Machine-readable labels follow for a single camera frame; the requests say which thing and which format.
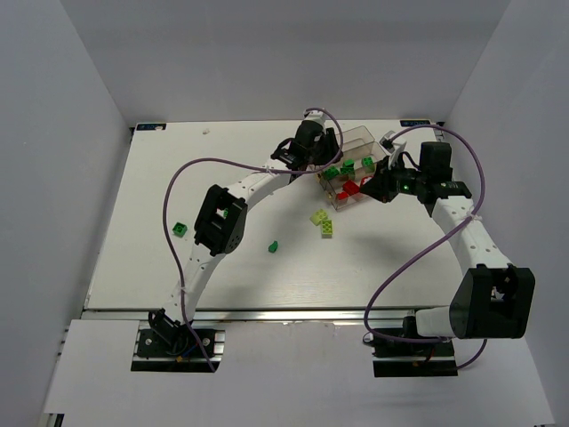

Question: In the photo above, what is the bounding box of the red long lego brick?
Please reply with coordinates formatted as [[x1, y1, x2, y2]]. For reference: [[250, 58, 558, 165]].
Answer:
[[342, 180, 360, 197]]

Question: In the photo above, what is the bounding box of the green square lego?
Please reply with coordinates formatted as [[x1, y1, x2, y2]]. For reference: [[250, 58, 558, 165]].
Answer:
[[341, 159, 355, 172], [322, 166, 340, 181]]

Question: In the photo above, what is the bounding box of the light green lego upturned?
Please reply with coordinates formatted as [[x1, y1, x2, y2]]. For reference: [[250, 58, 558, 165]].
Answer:
[[320, 219, 333, 238]]

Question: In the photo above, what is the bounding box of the pale yellow-green lego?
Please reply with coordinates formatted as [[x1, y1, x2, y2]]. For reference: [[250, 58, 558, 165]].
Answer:
[[309, 209, 328, 226]]

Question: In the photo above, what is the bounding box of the small green sloped lego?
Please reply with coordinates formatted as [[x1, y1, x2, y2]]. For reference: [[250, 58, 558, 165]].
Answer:
[[268, 240, 278, 254]]

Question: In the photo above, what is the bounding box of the red rounded flower lego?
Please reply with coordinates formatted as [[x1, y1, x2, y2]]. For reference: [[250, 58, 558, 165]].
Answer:
[[359, 176, 373, 187]]

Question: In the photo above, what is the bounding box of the long dark green lego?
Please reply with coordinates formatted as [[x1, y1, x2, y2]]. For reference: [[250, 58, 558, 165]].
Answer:
[[361, 157, 375, 173]]

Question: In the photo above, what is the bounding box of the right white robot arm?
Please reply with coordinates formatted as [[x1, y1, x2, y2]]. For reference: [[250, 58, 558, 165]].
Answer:
[[360, 141, 535, 343]]

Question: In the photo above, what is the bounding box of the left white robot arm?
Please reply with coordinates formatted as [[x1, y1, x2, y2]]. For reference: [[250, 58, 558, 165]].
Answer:
[[162, 108, 344, 326]]

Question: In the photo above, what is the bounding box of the middle clear plastic container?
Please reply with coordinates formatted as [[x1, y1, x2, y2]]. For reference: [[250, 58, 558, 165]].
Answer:
[[316, 139, 386, 188]]

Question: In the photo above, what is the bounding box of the clear plastic container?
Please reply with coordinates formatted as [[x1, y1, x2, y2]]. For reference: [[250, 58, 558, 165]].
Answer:
[[342, 125, 374, 157], [316, 139, 386, 188], [319, 167, 373, 211]]

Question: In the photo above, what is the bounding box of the near clear plastic container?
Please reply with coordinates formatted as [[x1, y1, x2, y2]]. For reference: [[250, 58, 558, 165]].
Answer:
[[319, 167, 373, 211]]

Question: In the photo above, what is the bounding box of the far clear plastic container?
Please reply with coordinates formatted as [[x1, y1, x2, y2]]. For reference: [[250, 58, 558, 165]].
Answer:
[[342, 125, 374, 157]]

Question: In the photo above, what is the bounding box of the right blue table label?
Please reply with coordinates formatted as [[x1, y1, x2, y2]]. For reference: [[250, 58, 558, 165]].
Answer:
[[399, 119, 431, 128]]

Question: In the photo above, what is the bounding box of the blue table label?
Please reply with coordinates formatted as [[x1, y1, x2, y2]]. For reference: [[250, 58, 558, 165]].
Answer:
[[399, 119, 431, 128], [135, 123, 166, 132]]

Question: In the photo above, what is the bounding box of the green lego left edge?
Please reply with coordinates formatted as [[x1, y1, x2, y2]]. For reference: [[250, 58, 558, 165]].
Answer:
[[172, 222, 188, 238]]

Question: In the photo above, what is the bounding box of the left blue table label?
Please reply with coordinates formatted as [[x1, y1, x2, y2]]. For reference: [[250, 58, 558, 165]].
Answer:
[[135, 123, 166, 132]]

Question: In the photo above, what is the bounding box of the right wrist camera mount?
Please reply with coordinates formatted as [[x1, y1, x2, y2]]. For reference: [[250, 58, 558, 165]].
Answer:
[[380, 131, 407, 169]]

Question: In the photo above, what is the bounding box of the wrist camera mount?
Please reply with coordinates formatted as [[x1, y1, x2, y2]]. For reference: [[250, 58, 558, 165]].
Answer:
[[380, 131, 407, 169], [303, 108, 329, 129]]

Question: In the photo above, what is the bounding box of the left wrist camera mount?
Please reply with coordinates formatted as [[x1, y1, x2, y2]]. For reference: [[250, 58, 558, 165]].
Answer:
[[303, 108, 329, 129]]

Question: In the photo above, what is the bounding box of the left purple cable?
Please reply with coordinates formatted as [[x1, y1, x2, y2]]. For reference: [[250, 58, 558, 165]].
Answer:
[[163, 106, 346, 373]]

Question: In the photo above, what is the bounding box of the purple cable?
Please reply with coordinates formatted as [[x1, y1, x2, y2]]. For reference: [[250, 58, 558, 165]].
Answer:
[[163, 106, 346, 373], [363, 125, 488, 371]]

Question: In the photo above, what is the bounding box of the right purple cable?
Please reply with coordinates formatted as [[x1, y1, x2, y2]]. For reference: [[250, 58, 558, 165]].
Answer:
[[363, 125, 488, 371]]

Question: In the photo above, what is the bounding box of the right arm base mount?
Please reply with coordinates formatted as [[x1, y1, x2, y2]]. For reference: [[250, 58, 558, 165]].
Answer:
[[363, 310, 460, 379]]

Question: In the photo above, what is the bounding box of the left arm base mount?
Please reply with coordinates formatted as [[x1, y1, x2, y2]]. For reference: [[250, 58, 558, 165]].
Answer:
[[131, 309, 225, 374]]

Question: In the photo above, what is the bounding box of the aluminium table rail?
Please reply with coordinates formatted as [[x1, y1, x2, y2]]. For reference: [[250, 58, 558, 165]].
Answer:
[[79, 306, 428, 325]]

